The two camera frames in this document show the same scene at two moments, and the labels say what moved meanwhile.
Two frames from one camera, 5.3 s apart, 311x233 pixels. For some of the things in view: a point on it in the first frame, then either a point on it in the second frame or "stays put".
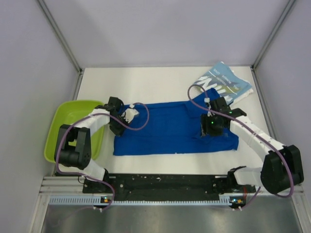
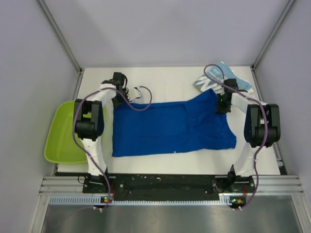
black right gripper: [205, 128] → [220, 109]
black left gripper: [117, 132] → [126, 92]
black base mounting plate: [169, 186] stays put
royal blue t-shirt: [173, 127] stays put
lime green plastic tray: [66, 113] stays put
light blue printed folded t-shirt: [230, 84] stays put
